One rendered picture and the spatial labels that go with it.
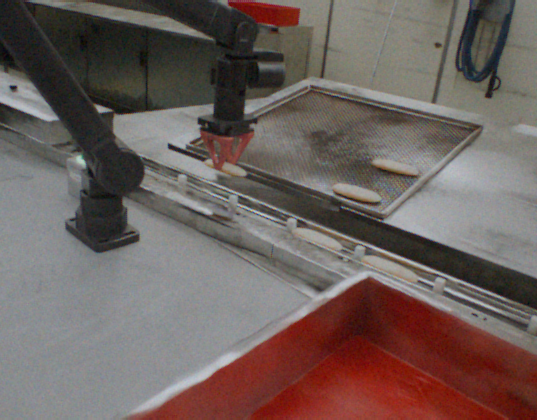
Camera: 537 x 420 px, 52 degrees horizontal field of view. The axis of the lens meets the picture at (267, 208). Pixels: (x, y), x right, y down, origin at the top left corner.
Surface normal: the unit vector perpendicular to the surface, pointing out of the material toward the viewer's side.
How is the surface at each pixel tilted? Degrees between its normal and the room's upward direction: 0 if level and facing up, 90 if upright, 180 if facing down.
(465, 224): 10
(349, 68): 90
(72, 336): 0
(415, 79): 90
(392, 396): 0
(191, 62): 90
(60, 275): 0
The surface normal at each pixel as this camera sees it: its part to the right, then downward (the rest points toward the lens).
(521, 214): -0.01, -0.85
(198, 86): -0.62, 0.24
